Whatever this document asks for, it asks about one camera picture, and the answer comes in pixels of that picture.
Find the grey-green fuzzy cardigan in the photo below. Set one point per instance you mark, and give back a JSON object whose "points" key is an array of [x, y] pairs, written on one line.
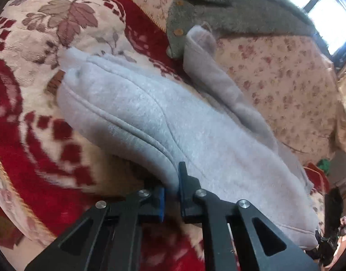
{"points": [[228, 17]]}

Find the beige curtain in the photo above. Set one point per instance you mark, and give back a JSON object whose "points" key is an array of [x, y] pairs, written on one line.
{"points": [[340, 134]]}

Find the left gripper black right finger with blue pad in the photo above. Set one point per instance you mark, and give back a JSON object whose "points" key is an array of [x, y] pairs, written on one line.
{"points": [[237, 236]]}

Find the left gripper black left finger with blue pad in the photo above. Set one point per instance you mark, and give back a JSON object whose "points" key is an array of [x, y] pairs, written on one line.
{"points": [[106, 237]]}

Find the black fuzzy cloth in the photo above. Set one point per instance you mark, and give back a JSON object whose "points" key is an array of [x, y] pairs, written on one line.
{"points": [[334, 207]]}

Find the light grey fleece pant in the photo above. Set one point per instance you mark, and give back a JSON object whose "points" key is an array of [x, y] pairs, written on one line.
{"points": [[131, 112]]}

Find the red cream floral blanket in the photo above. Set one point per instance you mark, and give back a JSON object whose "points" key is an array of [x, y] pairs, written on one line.
{"points": [[49, 173]]}

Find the green cloth item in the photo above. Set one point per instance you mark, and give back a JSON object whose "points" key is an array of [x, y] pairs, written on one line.
{"points": [[324, 165]]}

